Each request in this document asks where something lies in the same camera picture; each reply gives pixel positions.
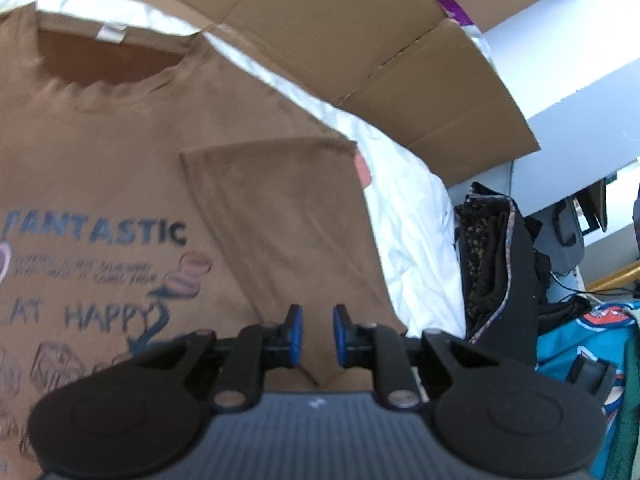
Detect brown printed t-shirt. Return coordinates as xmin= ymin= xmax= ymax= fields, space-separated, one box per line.
xmin=1 ymin=6 xmax=400 ymax=479

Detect black knit garment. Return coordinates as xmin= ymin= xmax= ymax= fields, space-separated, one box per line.
xmin=454 ymin=182 xmax=590 ymax=367

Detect cream bear print duvet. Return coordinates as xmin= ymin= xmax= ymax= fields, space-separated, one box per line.
xmin=1 ymin=0 xmax=466 ymax=337

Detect teal printed garment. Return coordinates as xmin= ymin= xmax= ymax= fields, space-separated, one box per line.
xmin=537 ymin=301 xmax=639 ymax=479

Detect brown cardboard sheet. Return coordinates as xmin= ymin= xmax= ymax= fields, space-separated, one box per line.
xmin=137 ymin=0 xmax=539 ymax=185

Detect white purple plastic bags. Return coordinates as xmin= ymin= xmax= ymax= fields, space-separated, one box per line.
xmin=437 ymin=0 xmax=495 ymax=68

